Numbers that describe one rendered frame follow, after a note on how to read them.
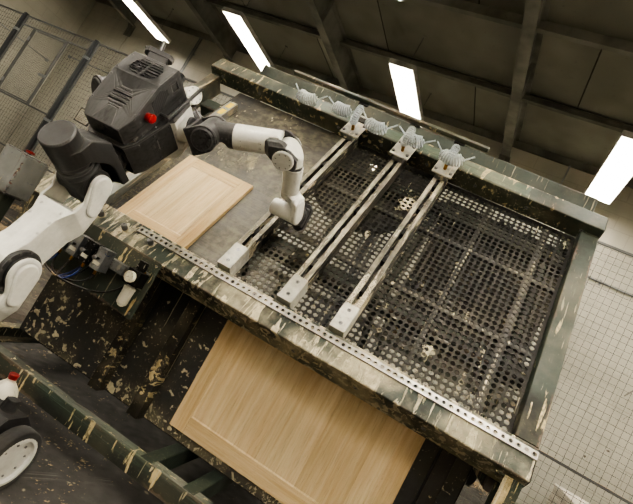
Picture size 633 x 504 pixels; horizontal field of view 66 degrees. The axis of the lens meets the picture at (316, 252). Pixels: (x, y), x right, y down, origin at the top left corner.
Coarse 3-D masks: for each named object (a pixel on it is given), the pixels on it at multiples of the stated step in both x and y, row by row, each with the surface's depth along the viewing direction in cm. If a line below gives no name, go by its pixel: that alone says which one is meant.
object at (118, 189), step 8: (216, 112) 256; (224, 112) 257; (232, 112) 262; (168, 160) 233; (152, 168) 226; (128, 176) 218; (136, 176) 219; (144, 176) 223; (120, 184) 214; (128, 184) 216; (112, 192) 211; (120, 192) 214; (112, 200) 212
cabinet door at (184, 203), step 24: (192, 168) 229; (216, 168) 230; (144, 192) 215; (168, 192) 217; (192, 192) 219; (216, 192) 220; (240, 192) 221; (144, 216) 206; (168, 216) 208; (192, 216) 209; (216, 216) 210; (192, 240) 200
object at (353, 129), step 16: (352, 128) 244; (336, 144) 242; (352, 144) 246; (320, 160) 233; (336, 160) 236; (304, 176) 224; (320, 176) 227; (304, 192) 218; (256, 224) 202; (272, 224) 203; (240, 240) 195; (256, 240) 196; (224, 256) 189; (240, 256) 190
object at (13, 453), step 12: (12, 432) 145; (24, 432) 147; (36, 432) 151; (0, 444) 141; (12, 444) 143; (24, 444) 150; (36, 444) 153; (0, 456) 141; (12, 456) 147; (24, 456) 152; (36, 456) 156; (0, 468) 145; (12, 468) 150; (24, 468) 153; (0, 480) 147; (12, 480) 151
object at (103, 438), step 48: (48, 288) 225; (0, 336) 229; (48, 336) 220; (96, 336) 215; (144, 336) 210; (192, 336) 206; (48, 384) 191; (96, 384) 204; (144, 384) 199; (96, 432) 180; (144, 480) 172; (240, 480) 189; (432, 480) 170; (480, 480) 165
